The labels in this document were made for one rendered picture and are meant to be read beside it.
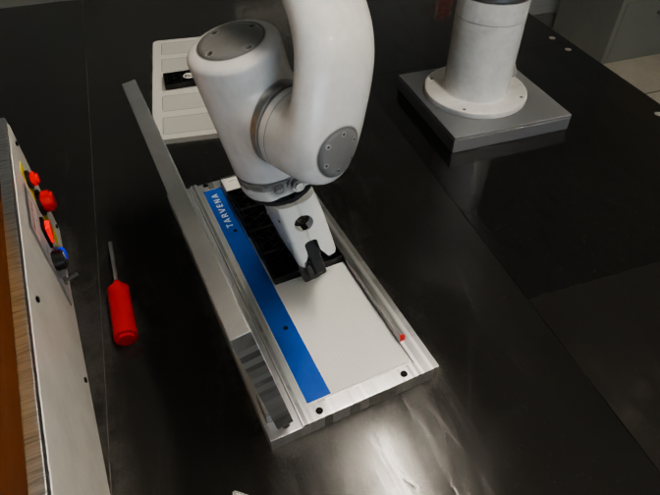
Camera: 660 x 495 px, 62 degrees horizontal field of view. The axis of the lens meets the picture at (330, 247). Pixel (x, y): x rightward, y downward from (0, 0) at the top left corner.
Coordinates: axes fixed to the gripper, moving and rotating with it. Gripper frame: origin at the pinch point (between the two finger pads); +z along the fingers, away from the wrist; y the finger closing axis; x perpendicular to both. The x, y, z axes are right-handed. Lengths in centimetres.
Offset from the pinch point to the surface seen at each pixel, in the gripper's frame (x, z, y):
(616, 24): -222, 120, 150
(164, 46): 2, 3, 77
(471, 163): -34.3, 12.1, 13.6
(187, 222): 10.5, -18.9, -4.1
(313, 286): 0.8, 2.6, -1.4
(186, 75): 1, 2, 60
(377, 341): -2.4, 3.2, -12.5
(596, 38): -220, 132, 159
